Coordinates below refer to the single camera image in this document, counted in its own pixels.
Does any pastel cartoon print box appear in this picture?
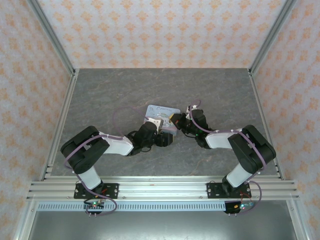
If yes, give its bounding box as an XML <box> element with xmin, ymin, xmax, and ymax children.
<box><xmin>143</xmin><ymin>104</ymin><xmax>182</xmax><ymax>137</ymax></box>

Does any grey metal sheet panel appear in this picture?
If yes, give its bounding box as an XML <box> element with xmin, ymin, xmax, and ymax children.
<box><xmin>26</xmin><ymin>210</ymin><xmax>300</xmax><ymax>240</ymax></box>

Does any left small circuit board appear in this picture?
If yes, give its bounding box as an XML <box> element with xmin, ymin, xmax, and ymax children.
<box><xmin>83</xmin><ymin>199</ymin><xmax>106</xmax><ymax>210</ymax></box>

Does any small circuit board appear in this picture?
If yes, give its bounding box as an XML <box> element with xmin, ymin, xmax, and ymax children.
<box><xmin>234</xmin><ymin>201</ymin><xmax>255</xmax><ymax>210</ymax></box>
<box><xmin>83</xmin><ymin>199</ymin><xmax>106</xmax><ymax>210</ymax></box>

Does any right small circuit board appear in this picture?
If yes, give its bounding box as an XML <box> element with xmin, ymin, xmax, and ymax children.
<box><xmin>234</xmin><ymin>201</ymin><xmax>255</xmax><ymax>210</ymax></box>

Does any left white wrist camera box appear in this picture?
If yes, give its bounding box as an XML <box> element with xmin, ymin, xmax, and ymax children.
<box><xmin>148</xmin><ymin>117</ymin><xmax>164</xmax><ymax>132</ymax></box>

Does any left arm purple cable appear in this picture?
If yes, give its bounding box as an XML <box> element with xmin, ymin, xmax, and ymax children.
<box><xmin>63</xmin><ymin>106</ymin><xmax>151</xmax><ymax>216</ymax></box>

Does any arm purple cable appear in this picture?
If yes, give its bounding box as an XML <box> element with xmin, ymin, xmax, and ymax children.
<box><xmin>63</xmin><ymin>106</ymin><xmax>151</xmax><ymax>216</ymax></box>
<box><xmin>189</xmin><ymin>99</ymin><xmax>263</xmax><ymax>215</ymax></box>

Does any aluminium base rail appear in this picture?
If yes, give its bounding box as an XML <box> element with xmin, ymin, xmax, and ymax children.
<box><xmin>26</xmin><ymin>174</ymin><xmax>300</xmax><ymax>201</ymax></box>

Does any slotted grey cable duct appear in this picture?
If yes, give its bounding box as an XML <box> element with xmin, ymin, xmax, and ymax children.
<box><xmin>37</xmin><ymin>202</ymin><xmax>227</xmax><ymax>212</ymax></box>

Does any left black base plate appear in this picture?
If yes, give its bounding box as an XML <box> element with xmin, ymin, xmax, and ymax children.
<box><xmin>73</xmin><ymin>183</ymin><xmax>120</xmax><ymax>200</ymax></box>

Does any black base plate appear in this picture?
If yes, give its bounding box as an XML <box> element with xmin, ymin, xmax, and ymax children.
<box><xmin>206</xmin><ymin>182</ymin><xmax>252</xmax><ymax>200</ymax></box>
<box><xmin>73</xmin><ymin>183</ymin><xmax>120</xmax><ymax>200</ymax></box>

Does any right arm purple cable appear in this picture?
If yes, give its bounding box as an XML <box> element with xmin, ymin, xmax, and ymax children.
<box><xmin>189</xmin><ymin>99</ymin><xmax>263</xmax><ymax>215</ymax></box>

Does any aluminium side rail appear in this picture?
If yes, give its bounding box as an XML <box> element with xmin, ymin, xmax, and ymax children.
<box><xmin>40</xmin><ymin>69</ymin><xmax>80</xmax><ymax>181</ymax></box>
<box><xmin>248</xmin><ymin>69</ymin><xmax>285</xmax><ymax>180</ymax></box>

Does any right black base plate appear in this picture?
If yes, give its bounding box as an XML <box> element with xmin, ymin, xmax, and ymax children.
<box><xmin>206</xmin><ymin>182</ymin><xmax>252</xmax><ymax>200</ymax></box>

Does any aluminium corner post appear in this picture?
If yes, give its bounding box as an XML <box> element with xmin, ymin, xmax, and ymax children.
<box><xmin>249</xmin><ymin>0</ymin><xmax>299</xmax><ymax>74</ymax></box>
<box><xmin>26</xmin><ymin>0</ymin><xmax>76</xmax><ymax>76</ymax></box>

